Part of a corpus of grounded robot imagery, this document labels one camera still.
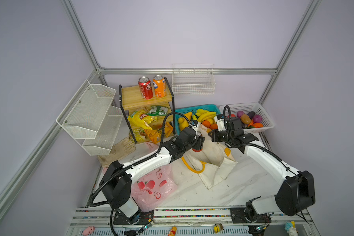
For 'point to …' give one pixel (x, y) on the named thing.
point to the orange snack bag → (156, 135)
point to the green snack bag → (157, 110)
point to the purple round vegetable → (257, 118)
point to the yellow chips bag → (140, 120)
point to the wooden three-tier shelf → (130, 102)
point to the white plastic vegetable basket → (256, 107)
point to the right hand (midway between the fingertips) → (207, 132)
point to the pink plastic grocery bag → (155, 188)
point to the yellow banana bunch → (203, 114)
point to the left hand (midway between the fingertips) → (198, 137)
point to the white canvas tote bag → (211, 160)
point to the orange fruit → (206, 124)
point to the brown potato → (245, 119)
